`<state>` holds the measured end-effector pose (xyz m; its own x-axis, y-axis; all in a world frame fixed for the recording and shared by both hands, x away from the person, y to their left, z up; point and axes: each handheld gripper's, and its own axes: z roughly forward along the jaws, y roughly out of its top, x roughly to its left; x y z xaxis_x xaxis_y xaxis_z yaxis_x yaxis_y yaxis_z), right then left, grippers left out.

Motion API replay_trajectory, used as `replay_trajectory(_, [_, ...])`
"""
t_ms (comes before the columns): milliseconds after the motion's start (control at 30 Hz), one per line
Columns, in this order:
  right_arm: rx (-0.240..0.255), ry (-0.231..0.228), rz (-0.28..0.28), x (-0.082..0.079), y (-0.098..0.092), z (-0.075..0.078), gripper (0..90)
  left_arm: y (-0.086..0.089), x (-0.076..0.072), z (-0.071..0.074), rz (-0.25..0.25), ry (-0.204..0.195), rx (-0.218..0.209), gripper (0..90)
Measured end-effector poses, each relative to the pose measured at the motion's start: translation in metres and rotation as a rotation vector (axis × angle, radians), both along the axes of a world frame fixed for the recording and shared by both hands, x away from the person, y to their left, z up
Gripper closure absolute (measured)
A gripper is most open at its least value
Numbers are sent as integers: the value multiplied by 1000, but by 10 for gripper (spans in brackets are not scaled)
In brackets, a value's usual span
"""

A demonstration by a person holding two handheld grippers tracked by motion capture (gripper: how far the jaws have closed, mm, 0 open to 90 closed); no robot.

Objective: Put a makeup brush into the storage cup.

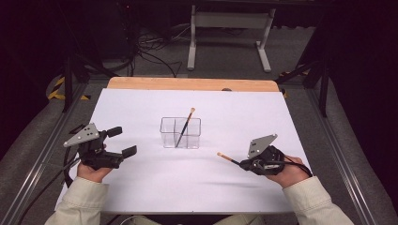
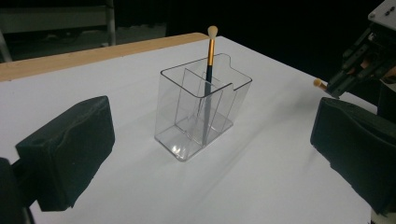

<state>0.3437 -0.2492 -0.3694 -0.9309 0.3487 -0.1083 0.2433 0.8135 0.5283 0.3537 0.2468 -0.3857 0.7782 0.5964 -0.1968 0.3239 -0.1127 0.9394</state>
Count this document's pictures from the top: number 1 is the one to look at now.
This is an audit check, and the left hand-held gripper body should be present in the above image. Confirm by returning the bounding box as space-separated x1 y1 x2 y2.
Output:
63 122 125 172

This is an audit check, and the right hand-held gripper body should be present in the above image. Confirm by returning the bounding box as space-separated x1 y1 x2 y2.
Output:
247 133 286 176

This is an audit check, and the black makeup brush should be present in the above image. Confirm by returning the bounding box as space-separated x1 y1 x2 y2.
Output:
216 151 242 166
174 107 197 149

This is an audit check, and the clear plastic organizer box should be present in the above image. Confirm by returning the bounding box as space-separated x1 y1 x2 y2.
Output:
159 116 202 150

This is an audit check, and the person's left hand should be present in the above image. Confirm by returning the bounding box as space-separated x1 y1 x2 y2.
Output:
77 162 114 184

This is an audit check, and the person's right hand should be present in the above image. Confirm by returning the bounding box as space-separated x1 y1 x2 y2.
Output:
266 155 311 189

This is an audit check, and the yellow black hazard tape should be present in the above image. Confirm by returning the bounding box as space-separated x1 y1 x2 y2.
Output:
46 76 92 101

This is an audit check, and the black tripod stand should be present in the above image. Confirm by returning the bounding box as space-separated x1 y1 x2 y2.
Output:
275 55 330 118
61 52 120 113

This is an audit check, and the white table sheet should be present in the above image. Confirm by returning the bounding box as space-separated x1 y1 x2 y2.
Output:
54 87 314 216

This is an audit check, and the white metal stand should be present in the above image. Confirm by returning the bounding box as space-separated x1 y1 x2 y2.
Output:
186 4 277 74

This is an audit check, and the aluminium floor rail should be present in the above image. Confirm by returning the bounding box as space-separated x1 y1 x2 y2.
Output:
304 88 377 225
0 82 90 225

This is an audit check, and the right hand-held gripper cable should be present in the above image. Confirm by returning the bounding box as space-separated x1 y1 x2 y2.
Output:
282 155 314 178

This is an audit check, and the hand-held gripper cable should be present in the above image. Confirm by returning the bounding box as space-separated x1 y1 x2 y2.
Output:
282 155 314 178
17 145 82 225

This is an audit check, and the left hand-held gripper cable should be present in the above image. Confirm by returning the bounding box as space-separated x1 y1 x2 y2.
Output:
17 145 82 225

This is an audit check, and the bundle of black floor cables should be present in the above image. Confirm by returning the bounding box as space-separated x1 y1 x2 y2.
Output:
125 23 184 78

